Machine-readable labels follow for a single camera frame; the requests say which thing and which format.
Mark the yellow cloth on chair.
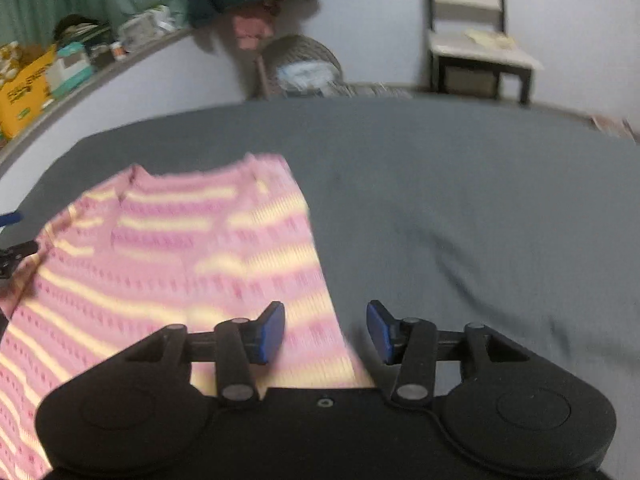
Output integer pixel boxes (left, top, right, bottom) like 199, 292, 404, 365
465, 29, 516, 50

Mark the pink yellow striped knit sweater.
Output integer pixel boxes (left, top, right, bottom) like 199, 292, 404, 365
1, 155, 371, 479

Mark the wicker laundry basket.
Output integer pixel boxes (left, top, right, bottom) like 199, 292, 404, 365
255, 35, 344, 100

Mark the pink hanging cloth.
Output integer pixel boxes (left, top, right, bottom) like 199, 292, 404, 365
232, 0, 280, 51

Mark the white black wooden chair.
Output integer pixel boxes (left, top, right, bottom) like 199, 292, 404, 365
426, 0, 542, 106

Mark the teal white box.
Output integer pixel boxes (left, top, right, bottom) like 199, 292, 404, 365
46, 41, 94, 100

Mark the yellow cardboard box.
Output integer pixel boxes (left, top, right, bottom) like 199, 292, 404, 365
1, 47, 55, 140

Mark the clear plastic container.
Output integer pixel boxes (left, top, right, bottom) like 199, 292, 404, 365
117, 4, 178, 53

